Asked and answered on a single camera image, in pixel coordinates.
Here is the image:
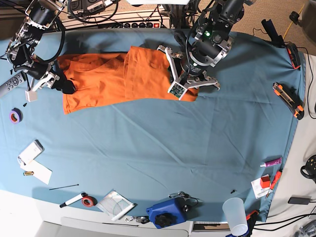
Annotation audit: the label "translucent plastic cup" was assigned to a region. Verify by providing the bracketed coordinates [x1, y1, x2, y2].
[222, 197, 248, 237]

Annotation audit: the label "black power adapter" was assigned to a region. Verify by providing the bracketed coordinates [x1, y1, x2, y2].
[287, 197, 311, 205]

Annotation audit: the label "purple glue tube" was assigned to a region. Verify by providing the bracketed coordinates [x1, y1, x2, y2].
[260, 157, 282, 167]

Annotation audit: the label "black round dotted object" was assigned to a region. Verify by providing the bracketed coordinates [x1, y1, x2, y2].
[300, 155, 316, 183]

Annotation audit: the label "white marker pen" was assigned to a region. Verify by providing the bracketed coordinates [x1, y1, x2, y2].
[59, 192, 87, 208]

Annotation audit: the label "purple tape roll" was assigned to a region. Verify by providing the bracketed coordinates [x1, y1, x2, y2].
[9, 108, 23, 124]

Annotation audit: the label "blue table cloth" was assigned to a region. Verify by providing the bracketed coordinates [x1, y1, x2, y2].
[0, 33, 306, 221]

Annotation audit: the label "silver carabiner keys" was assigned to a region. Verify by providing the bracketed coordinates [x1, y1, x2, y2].
[124, 216, 150, 224]

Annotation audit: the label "blue plastic box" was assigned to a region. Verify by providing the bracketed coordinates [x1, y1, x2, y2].
[146, 197, 187, 229]

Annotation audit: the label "red screwdriver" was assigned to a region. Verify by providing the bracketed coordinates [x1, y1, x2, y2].
[265, 170, 282, 199]

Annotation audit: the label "blue black tool handle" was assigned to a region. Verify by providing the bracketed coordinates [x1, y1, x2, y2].
[261, 19, 285, 48]

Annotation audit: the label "white phone box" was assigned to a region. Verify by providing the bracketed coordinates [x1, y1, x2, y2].
[17, 140, 44, 166]

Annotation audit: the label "orange black utility knife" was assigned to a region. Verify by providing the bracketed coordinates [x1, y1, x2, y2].
[273, 82, 305, 120]

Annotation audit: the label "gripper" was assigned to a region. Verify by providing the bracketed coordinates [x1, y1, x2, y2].
[25, 68, 76, 102]
[157, 45, 221, 100]

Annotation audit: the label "orange t-shirt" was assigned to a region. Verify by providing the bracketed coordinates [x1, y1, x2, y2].
[55, 45, 199, 115]

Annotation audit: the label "small red cube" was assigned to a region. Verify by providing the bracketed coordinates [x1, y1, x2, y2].
[260, 175, 271, 189]

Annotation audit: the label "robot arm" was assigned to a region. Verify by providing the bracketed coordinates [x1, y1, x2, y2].
[5, 0, 76, 102]
[158, 0, 244, 100]

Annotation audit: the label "white power strip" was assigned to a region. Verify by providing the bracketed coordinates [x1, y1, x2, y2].
[62, 10, 171, 30]

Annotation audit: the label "white paper card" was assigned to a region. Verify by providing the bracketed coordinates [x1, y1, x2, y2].
[20, 160, 52, 185]

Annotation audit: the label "orange black clamp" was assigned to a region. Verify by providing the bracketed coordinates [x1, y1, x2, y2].
[286, 42, 301, 70]

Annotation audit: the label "rolled printed paper sheet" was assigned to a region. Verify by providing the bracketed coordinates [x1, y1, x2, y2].
[96, 191, 135, 222]

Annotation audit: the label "grey remote control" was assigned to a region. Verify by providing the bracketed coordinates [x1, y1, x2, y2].
[0, 72, 27, 97]

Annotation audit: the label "white paper leaflet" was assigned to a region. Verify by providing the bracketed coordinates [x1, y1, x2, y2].
[251, 178, 270, 199]

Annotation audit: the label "red tape roll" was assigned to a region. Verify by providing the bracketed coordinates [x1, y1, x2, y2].
[81, 196, 98, 207]

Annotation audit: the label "small gold battery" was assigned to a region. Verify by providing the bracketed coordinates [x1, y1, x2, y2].
[23, 171, 34, 176]

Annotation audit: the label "black zip tie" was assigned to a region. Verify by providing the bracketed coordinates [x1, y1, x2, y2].
[49, 184, 79, 191]

